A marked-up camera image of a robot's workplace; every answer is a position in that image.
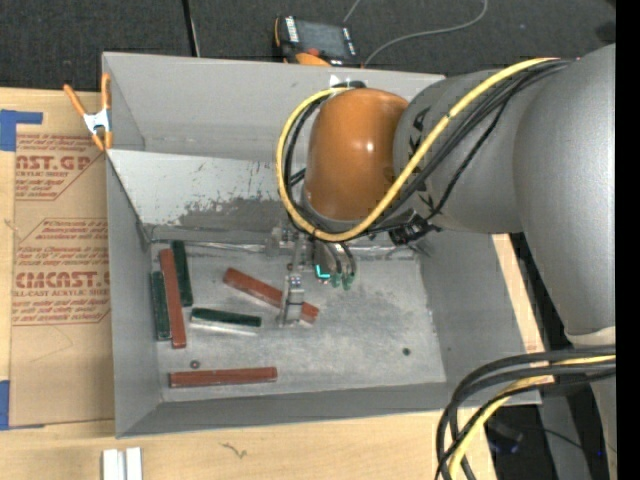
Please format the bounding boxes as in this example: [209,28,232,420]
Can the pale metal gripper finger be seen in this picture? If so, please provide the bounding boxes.
[264,224,301,260]
[276,273,307,327]

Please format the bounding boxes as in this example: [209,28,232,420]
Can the red-brown flat block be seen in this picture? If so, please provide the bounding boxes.
[168,366,279,389]
[158,248,188,350]
[222,266,321,325]

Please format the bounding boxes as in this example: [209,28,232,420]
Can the grey metal bin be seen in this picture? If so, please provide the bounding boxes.
[101,51,544,439]

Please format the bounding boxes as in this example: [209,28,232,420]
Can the dark green flat block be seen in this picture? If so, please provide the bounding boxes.
[149,270,173,342]
[169,239,194,308]
[189,306,263,330]

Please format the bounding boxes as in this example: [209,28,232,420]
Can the brown cardboard board red print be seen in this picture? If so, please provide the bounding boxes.
[0,86,117,430]

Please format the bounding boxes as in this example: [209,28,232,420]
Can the black cylinder on white bracket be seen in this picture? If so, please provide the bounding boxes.
[388,217,435,260]

